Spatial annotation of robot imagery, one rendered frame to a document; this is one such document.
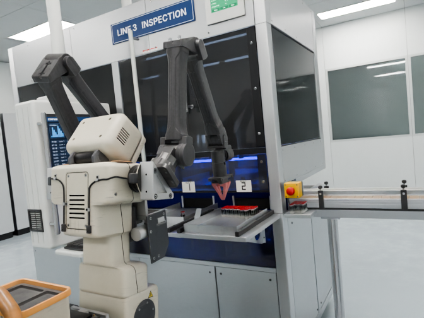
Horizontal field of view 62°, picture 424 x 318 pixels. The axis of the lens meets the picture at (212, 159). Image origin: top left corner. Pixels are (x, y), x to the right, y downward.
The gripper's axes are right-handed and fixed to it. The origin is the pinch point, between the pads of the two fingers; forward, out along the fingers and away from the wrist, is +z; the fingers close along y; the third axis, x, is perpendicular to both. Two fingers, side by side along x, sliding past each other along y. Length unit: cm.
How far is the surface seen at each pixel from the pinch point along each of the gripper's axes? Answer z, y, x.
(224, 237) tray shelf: 15.4, -4.3, -1.2
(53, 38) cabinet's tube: -88, 5, 96
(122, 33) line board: -92, 38, 76
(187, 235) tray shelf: 15.2, -4.2, 17.0
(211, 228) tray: 12.7, -2.0, 6.3
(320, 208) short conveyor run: 16, 45, -28
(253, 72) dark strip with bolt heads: -54, 38, -4
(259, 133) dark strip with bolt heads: -24.1, 36.7, -4.0
